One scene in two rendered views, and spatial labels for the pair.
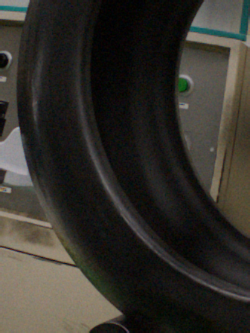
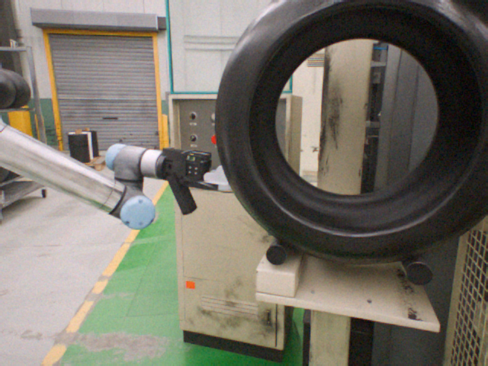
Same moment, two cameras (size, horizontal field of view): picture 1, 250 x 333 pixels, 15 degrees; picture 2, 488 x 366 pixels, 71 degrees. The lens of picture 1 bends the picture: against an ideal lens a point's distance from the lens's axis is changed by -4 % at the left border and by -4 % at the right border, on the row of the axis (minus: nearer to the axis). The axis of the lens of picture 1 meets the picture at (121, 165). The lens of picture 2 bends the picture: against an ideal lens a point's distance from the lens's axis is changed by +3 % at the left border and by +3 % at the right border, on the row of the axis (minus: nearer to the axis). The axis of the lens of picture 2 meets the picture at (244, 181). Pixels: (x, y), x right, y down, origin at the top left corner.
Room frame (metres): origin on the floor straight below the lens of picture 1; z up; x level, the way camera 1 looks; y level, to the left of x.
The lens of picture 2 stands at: (0.14, 0.08, 1.22)
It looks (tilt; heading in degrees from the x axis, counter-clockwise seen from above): 13 degrees down; 358
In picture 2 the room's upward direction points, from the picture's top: straight up
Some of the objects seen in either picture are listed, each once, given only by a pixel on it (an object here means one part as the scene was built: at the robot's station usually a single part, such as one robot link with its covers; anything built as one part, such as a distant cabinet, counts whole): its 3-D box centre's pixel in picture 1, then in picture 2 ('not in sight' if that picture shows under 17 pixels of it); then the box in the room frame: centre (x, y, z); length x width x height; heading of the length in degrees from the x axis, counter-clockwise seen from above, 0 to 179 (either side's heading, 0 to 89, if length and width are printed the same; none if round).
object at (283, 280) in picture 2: not in sight; (287, 250); (0.98, -0.07, 0.83); 0.36 x 0.09 x 0.06; 161
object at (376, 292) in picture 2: not in sight; (341, 271); (0.93, -0.20, 0.80); 0.37 x 0.36 x 0.02; 71
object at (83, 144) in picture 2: not in sight; (83, 147); (7.11, 3.07, 0.38); 1.20 x 0.80 x 0.76; 11
